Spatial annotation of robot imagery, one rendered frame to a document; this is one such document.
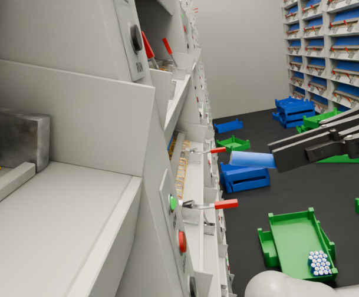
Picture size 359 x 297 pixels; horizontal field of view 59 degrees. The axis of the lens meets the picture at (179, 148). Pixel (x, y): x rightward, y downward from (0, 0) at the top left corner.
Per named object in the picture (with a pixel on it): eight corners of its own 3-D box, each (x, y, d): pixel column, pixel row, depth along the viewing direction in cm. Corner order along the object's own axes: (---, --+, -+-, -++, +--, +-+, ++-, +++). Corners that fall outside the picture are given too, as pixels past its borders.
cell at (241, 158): (231, 147, 40) (283, 151, 40) (230, 157, 42) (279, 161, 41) (231, 158, 39) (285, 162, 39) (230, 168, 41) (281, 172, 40)
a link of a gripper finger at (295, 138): (323, 128, 39) (320, 126, 40) (267, 146, 41) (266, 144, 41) (329, 149, 40) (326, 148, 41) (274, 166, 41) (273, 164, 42)
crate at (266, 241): (319, 234, 158) (318, 220, 156) (336, 260, 139) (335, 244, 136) (259, 241, 162) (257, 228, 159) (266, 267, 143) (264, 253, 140)
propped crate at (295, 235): (335, 280, 128) (338, 272, 122) (284, 286, 130) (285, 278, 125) (311, 216, 149) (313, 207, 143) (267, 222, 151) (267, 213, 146)
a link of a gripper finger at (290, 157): (333, 153, 39) (336, 155, 38) (277, 171, 40) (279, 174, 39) (328, 131, 38) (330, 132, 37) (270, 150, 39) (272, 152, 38)
